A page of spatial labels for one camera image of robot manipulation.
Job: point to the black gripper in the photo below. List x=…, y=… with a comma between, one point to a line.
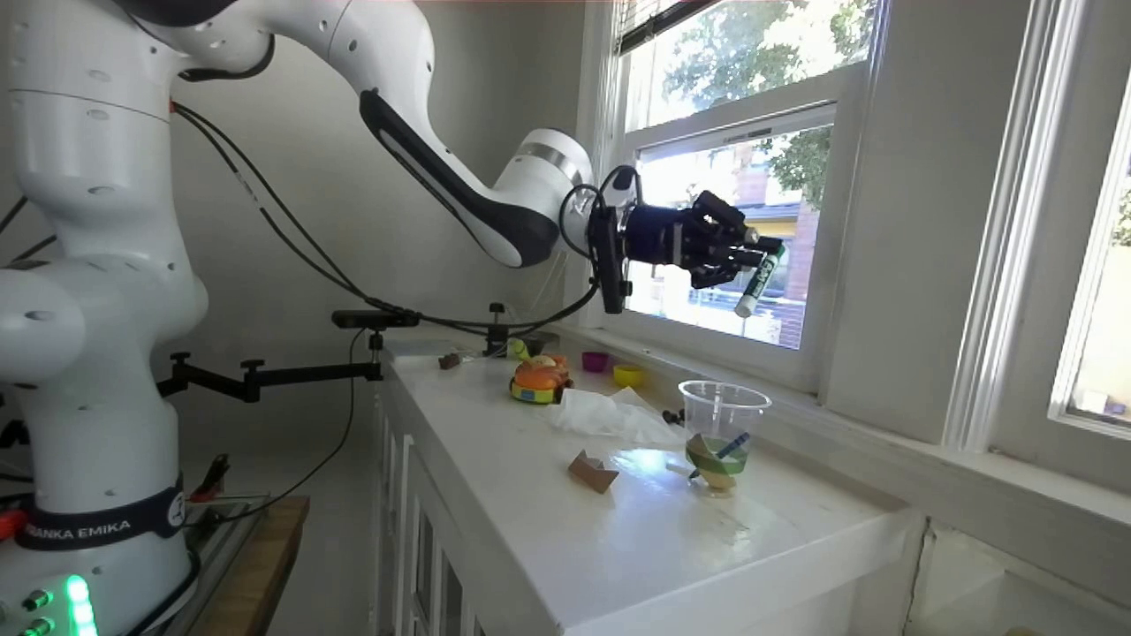
x=664, y=236

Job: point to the dark green marker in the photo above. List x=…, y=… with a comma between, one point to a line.
x=757, y=288

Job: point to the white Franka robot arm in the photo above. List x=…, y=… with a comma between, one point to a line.
x=93, y=293

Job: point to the clear plastic cup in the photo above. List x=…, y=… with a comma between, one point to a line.
x=722, y=411

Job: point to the yellow bowl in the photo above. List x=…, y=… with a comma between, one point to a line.
x=628, y=377

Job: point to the small dark object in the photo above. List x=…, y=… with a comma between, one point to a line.
x=671, y=416

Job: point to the magenta bowl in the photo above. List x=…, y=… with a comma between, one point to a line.
x=593, y=361

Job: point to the white crumpled plastic sheet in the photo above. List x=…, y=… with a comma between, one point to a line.
x=611, y=419

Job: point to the green tan small object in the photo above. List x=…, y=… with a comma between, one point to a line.
x=714, y=460

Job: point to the orange toy car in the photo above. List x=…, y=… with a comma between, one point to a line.
x=543, y=378

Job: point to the small brown wedge block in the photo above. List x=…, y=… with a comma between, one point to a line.
x=592, y=471

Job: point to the white cabinet with doors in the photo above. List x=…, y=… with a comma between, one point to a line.
x=437, y=553

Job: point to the red black clamp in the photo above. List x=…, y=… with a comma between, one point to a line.
x=213, y=480

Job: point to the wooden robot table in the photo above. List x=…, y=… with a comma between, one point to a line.
x=247, y=568

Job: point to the black external camera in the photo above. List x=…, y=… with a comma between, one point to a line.
x=375, y=321

